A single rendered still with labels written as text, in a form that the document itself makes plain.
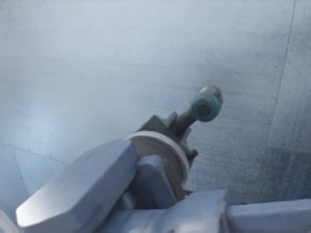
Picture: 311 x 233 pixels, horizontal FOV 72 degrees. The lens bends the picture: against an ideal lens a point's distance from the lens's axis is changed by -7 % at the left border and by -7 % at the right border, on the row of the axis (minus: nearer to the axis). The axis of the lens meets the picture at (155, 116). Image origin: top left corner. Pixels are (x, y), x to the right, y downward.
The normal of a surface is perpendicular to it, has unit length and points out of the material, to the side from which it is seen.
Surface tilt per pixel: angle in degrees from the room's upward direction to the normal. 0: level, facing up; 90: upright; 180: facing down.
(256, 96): 90
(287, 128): 90
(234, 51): 90
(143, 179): 90
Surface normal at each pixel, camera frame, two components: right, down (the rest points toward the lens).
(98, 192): 0.86, -0.23
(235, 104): -0.36, 0.38
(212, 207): -0.39, -0.87
